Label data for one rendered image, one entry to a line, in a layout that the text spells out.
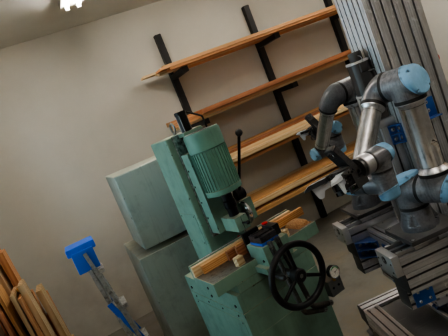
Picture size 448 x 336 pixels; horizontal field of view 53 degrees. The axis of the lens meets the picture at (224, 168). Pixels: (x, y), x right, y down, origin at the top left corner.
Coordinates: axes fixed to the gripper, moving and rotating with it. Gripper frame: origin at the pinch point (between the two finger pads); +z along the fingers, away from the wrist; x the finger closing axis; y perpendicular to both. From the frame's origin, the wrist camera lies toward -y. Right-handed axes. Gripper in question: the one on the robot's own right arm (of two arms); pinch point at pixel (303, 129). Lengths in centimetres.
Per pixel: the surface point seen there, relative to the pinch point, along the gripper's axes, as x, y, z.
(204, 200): -89, -7, -42
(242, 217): -81, 7, -56
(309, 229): -58, 28, -64
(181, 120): -79, -45, -40
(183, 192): -94, -14, -31
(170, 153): -90, -34, -35
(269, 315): -97, 47, -69
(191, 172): -87, -21, -41
